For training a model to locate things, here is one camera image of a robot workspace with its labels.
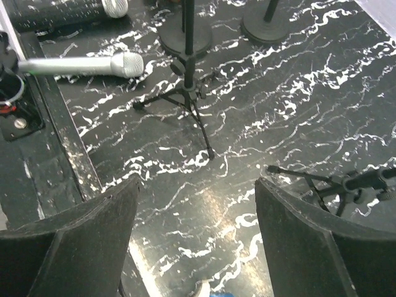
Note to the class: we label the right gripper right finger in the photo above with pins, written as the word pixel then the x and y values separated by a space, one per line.
pixel 311 252

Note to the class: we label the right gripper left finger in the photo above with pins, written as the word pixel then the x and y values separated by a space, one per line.
pixel 77 252

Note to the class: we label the small black tripod stand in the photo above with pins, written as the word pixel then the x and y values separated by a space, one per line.
pixel 350 188

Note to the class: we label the black tripod stand with shockmount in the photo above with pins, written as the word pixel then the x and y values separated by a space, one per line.
pixel 186 93

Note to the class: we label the silver microphone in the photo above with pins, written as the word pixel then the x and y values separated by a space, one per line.
pixel 125 65

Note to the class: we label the black glitter microphone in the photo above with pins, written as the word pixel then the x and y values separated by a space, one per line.
pixel 27 16

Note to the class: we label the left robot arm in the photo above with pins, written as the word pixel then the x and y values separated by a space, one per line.
pixel 12 85

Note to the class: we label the empty round-base stand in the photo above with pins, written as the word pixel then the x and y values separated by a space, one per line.
pixel 262 22

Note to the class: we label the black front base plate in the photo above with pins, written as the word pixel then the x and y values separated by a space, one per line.
pixel 45 168

